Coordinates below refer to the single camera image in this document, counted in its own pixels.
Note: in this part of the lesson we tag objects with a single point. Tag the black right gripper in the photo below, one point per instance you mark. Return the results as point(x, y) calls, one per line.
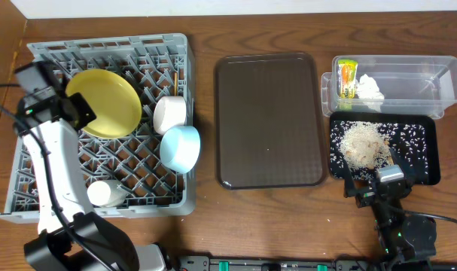
point(373, 193)

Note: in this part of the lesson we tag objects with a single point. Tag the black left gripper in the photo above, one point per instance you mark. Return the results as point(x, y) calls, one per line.
point(82, 111)

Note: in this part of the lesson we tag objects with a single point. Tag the yellow round plate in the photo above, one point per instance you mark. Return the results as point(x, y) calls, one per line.
point(113, 100)

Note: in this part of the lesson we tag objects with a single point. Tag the rice food waste pile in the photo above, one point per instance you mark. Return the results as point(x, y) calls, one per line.
point(364, 147)

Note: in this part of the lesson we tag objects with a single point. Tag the white paper cup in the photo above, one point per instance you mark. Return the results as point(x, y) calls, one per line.
point(106, 193)

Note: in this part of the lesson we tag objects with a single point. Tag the white tissue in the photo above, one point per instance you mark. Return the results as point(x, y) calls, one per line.
point(368, 91)

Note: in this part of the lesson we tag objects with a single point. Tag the wooden chopstick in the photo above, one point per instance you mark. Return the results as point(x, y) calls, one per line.
point(175, 93)

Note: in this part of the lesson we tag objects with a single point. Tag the light blue bowl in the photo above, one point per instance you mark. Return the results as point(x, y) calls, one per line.
point(180, 148)

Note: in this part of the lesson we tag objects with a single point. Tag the yellow green snack wrapper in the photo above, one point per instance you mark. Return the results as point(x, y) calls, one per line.
point(347, 77)

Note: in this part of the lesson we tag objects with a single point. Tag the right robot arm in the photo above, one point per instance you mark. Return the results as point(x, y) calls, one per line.
point(404, 237)

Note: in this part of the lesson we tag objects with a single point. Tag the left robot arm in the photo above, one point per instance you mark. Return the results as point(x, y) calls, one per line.
point(71, 235)

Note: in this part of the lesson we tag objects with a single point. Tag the black waste tray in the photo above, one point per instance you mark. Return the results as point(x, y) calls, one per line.
point(412, 137)

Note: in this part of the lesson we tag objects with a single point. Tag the grey dishwasher rack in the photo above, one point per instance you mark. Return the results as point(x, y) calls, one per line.
point(148, 63)

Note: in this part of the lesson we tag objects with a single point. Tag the clear plastic waste bin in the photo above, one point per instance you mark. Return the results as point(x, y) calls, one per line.
point(411, 84)

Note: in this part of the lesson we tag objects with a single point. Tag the dark brown serving tray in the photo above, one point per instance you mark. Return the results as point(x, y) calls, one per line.
point(270, 130)

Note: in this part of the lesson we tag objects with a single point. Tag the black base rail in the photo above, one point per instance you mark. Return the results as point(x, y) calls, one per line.
point(204, 263)

